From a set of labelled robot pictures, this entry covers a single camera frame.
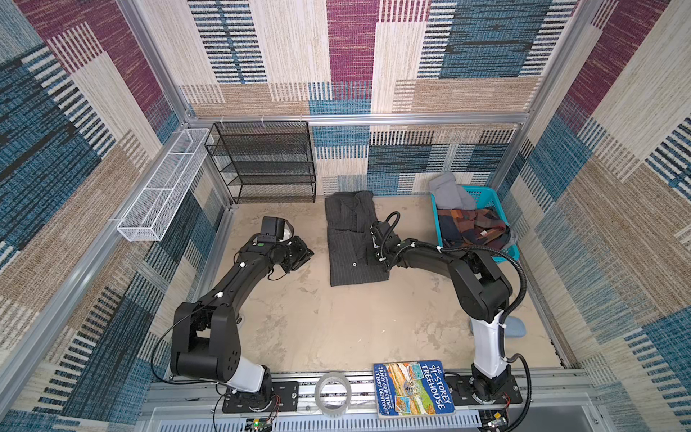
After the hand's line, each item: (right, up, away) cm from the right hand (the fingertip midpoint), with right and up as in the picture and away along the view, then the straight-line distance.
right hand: (371, 257), depth 99 cm
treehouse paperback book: (+9, -32, -27) cm, 43 cm away
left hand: (-19, +4, -12) cm, 23 cm away
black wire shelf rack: (-41, +37, +9) cm, 56 cm away
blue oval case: (+42, -20, -17) cm, 49 cm away
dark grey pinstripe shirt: (-8, +16, +12) cm, 21 cm away
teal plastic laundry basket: (+47, +23, +12) cm, 53 cm away
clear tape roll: (-13, -35, -24) cm, 44 cm away
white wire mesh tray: (-61, +17, -26) cm, 68 cm away
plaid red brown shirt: (+38, +11, +3) cm, 40 cm away
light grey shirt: (+32, +23, +9) cm, 40 cm away
